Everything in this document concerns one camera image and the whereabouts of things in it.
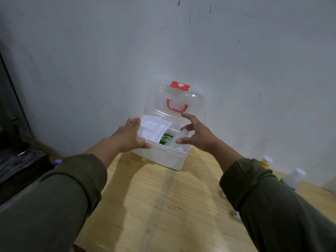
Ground yellow liquid bottle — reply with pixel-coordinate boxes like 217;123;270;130
261;155;273;170

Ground white first aid box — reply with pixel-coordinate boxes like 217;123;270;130
132;81;205;171

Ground dark wooden stairs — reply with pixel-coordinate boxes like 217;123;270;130
0;52;56;205

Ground person's right forearm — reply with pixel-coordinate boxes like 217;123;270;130
207;140;336;252

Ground green yellow OB herbal box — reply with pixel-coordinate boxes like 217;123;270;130
159;133;174;146

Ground person's right hand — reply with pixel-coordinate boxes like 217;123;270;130
175;113;218;154

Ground white bottle green label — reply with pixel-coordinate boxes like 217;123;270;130
280;168;307;191

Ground person's left hand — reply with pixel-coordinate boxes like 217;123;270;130
110;117;152;153

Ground light wooden table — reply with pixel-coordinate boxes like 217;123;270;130
73;148;336;252

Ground person's left forearm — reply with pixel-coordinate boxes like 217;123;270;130
0;138;124;252

